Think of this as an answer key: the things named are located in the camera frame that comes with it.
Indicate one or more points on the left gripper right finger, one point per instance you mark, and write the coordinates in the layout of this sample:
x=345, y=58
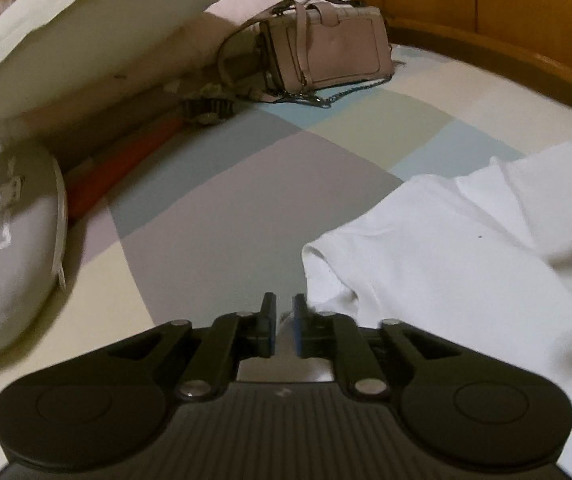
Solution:
x=336, y=338

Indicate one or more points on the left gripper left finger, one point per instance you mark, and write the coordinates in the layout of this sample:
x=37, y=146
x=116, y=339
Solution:
x=230, y=340

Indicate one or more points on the white printed sweatshirt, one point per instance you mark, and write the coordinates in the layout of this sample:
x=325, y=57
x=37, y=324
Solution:
x=484, y=260

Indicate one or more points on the red folded cloth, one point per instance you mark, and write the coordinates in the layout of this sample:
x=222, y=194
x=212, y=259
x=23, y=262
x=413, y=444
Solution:
x=86, y=190

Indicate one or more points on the grey donut cushion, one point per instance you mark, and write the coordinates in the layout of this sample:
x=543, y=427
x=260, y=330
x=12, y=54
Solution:
x=33, y=231

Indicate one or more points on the pink leather handbag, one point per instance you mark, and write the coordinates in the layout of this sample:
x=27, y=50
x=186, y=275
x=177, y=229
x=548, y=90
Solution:
x=312, y=52

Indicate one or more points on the pink floral folded quilt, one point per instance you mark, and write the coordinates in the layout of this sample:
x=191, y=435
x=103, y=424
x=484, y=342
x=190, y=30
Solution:
x=74, y=126

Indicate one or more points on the striped green white pillow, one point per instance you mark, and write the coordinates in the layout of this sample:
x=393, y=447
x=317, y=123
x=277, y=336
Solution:
x=50, y=48

